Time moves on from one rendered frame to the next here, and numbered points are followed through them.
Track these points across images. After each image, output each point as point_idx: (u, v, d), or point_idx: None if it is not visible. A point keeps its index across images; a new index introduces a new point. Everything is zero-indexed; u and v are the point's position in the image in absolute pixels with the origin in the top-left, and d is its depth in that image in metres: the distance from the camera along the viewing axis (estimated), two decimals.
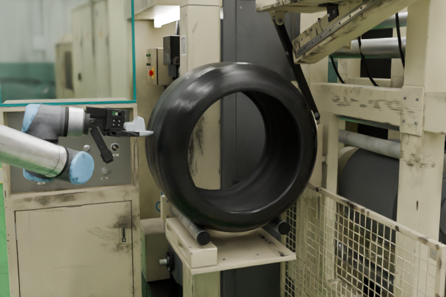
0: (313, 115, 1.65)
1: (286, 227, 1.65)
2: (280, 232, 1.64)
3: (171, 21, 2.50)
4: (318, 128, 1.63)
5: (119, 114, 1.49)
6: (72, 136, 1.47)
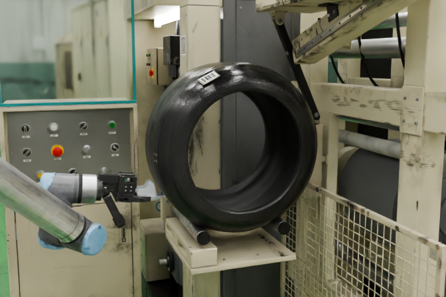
0: (204, 77, 1.50)
1: (284, 230, 1.64)
2: (284, 223, 1.64)
3: (171, 21, 2.50)
4: (218, 74, 1.49)
5: (131, 180, 1.53)
6: (85, 203, 1.51)
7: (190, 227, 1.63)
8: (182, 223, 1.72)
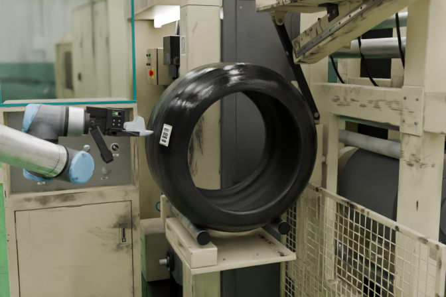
0: (161, 136, 1.49)
1: (286, 228, 1.65)
2: (279, 231, 1.64)
3: (171, 21, 2.50)
4: (170, 126, 1.46)
5: (119, 114, 1.49)
6: (72, 136, 1.47)
7: None
8: None
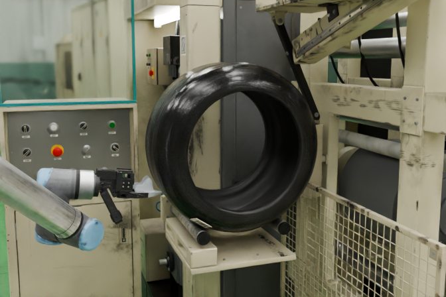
0: (201, 225, 1.57)
1: (283, 229, 1.64)
2: (288, 224, 1.65)
3: (171, 21, 2.50)
4: (196, 219, 1.53)
5: (129, 176, 1.53)
6: (83, 199, 1.50)
7: (193, 223, 1.63)
8: (182, 219, 1.72)
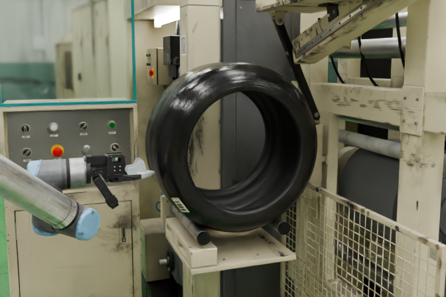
0: (179, 207, 1.53)
1: (284, 227, 1.64)
2: (286, 233, 1.65)
3: (171, 21, 2.50)
4: (176, 199, 1.50)
5: (119, 160, 1.51)
6: (75, 187, 1.49)
7: None
8: None
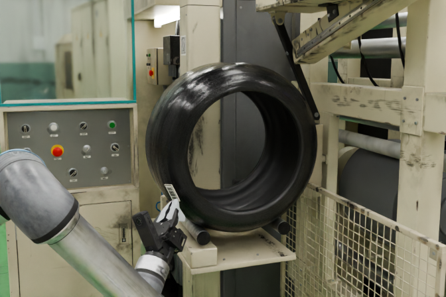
0: (170, 195, 1.52)
1: (283, 230, 1.64)
2: (286, 223, 1.65)
3: (171, 21, 2.50)
4: (170, 185, 1.49)
5: None
6: (137, 264, 1.33)
7: None
8: None
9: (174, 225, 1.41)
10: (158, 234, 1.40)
